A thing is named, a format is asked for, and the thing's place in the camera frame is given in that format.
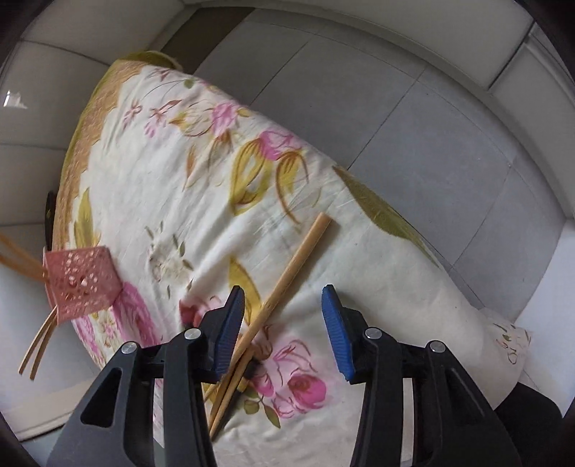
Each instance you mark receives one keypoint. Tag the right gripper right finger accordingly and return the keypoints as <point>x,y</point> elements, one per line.
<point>366,355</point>

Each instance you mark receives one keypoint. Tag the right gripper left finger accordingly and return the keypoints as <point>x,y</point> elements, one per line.
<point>196,356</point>

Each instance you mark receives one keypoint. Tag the pink perforated utensil holder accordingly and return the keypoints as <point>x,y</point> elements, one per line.
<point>80,281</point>

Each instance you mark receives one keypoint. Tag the light wooden chopstick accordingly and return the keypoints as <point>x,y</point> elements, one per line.
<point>300,257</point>

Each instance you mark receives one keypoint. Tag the floral table cloth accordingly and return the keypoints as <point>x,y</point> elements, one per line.
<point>193,194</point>

